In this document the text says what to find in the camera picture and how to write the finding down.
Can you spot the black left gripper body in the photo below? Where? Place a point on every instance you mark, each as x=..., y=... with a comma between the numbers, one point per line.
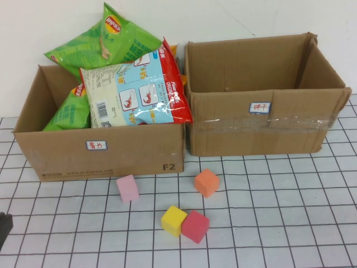
x=6, y=224

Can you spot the large green chips bag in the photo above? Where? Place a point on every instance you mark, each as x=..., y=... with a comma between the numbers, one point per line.
x=92, y=47

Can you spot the white label on F2 box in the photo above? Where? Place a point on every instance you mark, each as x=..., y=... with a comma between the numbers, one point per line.
x=96, y=145

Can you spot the pink foam cube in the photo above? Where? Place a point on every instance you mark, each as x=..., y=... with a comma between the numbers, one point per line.
x=127, y=188

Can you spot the small green chips bag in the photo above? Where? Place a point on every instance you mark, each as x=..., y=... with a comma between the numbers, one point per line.
x=69, y=114

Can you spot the cardboard box with F2 print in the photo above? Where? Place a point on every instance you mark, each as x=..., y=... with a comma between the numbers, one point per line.
x=134, y=156

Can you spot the yellow foam cube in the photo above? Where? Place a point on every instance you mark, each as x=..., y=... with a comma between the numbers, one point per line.
x=173, y=220

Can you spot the red and blue shrimp-chips bag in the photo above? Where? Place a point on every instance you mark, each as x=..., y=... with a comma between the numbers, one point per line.
x=134, y=92

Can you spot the red foam cube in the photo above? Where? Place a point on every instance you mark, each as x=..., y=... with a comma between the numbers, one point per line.
x=195, y=227

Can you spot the orange foam cube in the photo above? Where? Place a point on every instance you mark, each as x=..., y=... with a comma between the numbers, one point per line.
x=207, y=182

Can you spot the cardboard box with clear tape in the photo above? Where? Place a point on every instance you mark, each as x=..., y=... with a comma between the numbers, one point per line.
x=231, y=136

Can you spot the white black-grid tablecloth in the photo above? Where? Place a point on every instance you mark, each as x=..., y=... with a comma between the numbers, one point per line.
x=251, y=251

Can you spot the white label on taped box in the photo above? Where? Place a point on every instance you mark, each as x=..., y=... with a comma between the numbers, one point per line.
x=260, y=107

